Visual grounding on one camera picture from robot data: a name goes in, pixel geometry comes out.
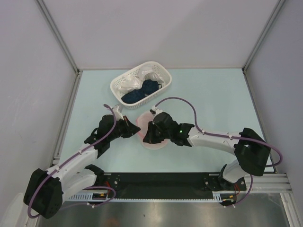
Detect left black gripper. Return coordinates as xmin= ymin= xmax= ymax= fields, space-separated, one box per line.
xmin=107 ymin=115 xmax=140 ymax=141

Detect pink mesh laundry bag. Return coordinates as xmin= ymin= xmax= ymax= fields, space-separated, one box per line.
xmin=136 ymin=111 xmax=168 ymax=150

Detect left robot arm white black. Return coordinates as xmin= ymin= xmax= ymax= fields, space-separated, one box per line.
xmin=23 ymin=115 xmax=140 ymax=218

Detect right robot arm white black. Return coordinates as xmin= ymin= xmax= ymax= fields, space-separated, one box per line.
xmin=143 ymin=112 xmax=270 ymax=190

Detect dark blue bra in basket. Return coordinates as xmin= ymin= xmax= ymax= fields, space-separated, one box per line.
xmin=121 ymin=79 xmax=162 ymax=104

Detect white bra in basket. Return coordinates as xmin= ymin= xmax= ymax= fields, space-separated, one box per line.
xmin=117 ymin=65 xmax=164 ymax=94

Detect white plastic perforated basket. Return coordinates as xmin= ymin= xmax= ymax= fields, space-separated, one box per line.
xmin=110 ymin=61 xmax=172 ymax=109

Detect white object bottom left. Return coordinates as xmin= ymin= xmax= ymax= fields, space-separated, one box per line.
xmin=0 ymin=193 xmax=28 ymax=227

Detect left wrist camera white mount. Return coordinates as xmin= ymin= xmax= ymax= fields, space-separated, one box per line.
xmin=111 ymin=105 xmax=124 ymax=121

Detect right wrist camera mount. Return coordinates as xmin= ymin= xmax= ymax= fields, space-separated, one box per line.
xmin=150 ymin=106 xmax=163 ymax=118

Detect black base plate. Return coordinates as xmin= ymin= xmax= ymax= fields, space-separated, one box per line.
xmin=85 ymin=165 xmax=246 ymax=200

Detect white cable duct strip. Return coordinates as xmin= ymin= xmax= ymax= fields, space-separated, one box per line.
xmin=67 ymin=191 xmax=234 ymax=203

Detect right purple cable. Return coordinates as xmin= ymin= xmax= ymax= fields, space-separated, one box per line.
xmin=153 ymin=96 xmax=284 ymax=166

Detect left aluminium corner post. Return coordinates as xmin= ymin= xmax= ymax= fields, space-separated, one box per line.
xmin=35 ymin=0 xmax=81 ymax=75

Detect aluminium corner post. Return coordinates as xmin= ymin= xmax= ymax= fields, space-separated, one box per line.
xmin=35 ymin=0 xmax=81 ymax=75
xmin=242 ymin=0 xmax=287 ymax=74

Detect right aluminium corner post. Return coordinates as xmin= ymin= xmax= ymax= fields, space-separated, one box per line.
xmin=242 ymin=0 xmax=287 ymax=74

